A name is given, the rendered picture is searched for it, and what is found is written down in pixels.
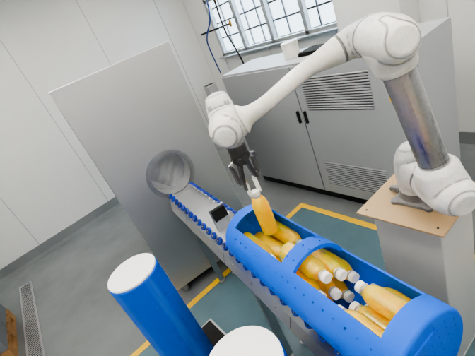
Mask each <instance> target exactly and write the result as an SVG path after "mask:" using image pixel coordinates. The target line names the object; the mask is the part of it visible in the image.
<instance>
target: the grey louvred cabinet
mask: <svg viewBox="0 0 475 356"><path fill-rule="evenodd" d="M417 24H418V26H419V28H420V30H421V45H420V47H419V60H418V64H417V68H418V72H419V73H420V76H421V80H422V82H423V85H424V88H425V90H426V93H427V96H428V99H429V102H430V105H431V107H432V110H433V113H434V115H435V119H436V121H437V123H438V127H439V130H440V133H441V135H442V139H443V140H444V143H445V147H446V149H447V152H448V153H449V154H452V155H454V156H456V157H458V158H459V160H460V162H461V156H460V145H459V126H458V115H457V95H456V85H455V65H454V54H453V43H452V24H451V17H446V18H441V19H437V20H431V21H427V22H424V23H417ZM309 56H310V55H308V56H303V57H295V58H293V59H289V60H286V59H285V57H284V55H283V53H280V54H274V55H270V56H267V57H260V58H257V59H252V60H250V61H249V62H247V63H245V64H243V65H241V66H239V67H237V68H236V69H233V70H232V71H230V72H228V73H226V74H224V75H222V80H223V83H224V85H225V89H226V90H227V93H228V96H229V97H230V99H231V100H232V101H233V104H234V105H237V106H246V105H249V104H251V103H253V102H254V101H256V100H258V99H259V98H260V97H261V96H263V95H264V94H265V93H266V92H267V91H269V90H270V89H271V88H272V87H273V86H274V85H275V84H277V83H278V82H279V81H280V80H281V79H282V78H283V77H284V76H285V75H286V74H287V73H288V72H289V71H291V70H292V69H293V68H294V67H296V66H297V65H298V64H299V63H300V62H302V61H303V60H305V59H306V58H308V57H309ZM245 138H246V141H247V144H248V146H249V148H250V151H251V150H253V151H255V152H256V158H257V162H258V164H259V168H260V171H261V173H260V175H263V177H264V179H265V180H269V181H272V182H277V183H280V184H285V185H289V186H294V187H297V188H300V189H305V190H308V191H313V192H317V193H320V194H325V195H328V196H333V197H337V198H342V199H346V200H349V201H354V202H357V203H362V204H365V203H366V202H367V201H368V200H369V199H370V198H371V197H372V196H373V195H374V194H375V193H376V192H377V191H378V190H379V189H380V188H381V187H382V185H383V184H384V183H385V182H386V181H387V180H388V179H389V178H390V177H391V176H392V175H393V174H394V155H395V153H396V150H397V148H398V147H399V146H400V145H401V144H402V143H404V142H406V141H407V138H406V135H405V133H404V130H403V128H402V126H401V124H400V121H399V118H398V116H397V113H396V112H395V109H394V106H393V104H392V101H391V100H390V97H389V95H388V92H387V89H386V87H385V85H384V83H383V81H381V80H380V79H379V78H377V77H376V76H375V75H374V73H373V72H372V71H371V69H370V67H369V66H368V65H367V64H366V62H365V61H364V60H363V58H355V59H352V60H350V61H348V62H346V63H345V64H341V65H338V66H335V67H333V68H330V69H327V70H325V71H322V72H320V73H318V74H316V75H314V76H312V77H310V78H309V79H307V80H306V81H305V82H304V83H302V84H301V85H300V86H298V87H297V88H296V89H295V90H294V91H293V92H292V93H291V94H290V95H288V96H287V97H286V98H285V99H283V100H282V101H281V102H280V103H278V104H277V106H275V107H274V108H273V109H272V110H271V111H269V112H268V113H267V114H265V115H264V116H263V117H261V118H260V119H258V120H257V121H256V122H255V123H254V124H253V125H252V128H251V131H250V132H249V133H248V134H247V135H246V136H245Z"/></svg>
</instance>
